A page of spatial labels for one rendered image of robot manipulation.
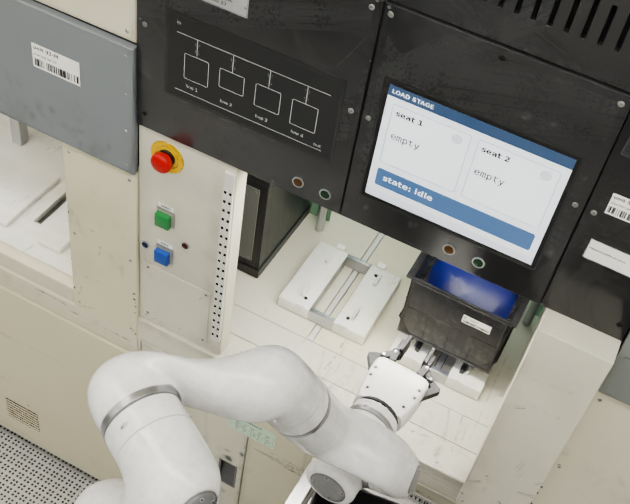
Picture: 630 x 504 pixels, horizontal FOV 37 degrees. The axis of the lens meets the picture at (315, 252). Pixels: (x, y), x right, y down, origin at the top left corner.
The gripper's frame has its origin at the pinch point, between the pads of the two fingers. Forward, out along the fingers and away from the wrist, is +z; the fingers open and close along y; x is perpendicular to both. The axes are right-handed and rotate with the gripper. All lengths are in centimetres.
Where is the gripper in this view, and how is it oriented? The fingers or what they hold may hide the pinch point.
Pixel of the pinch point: (416, 353)
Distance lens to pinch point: 166.1
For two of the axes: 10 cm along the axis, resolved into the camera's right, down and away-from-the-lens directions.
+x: 1.3, -6.9, -7.2
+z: 5.0, -5.8, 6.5
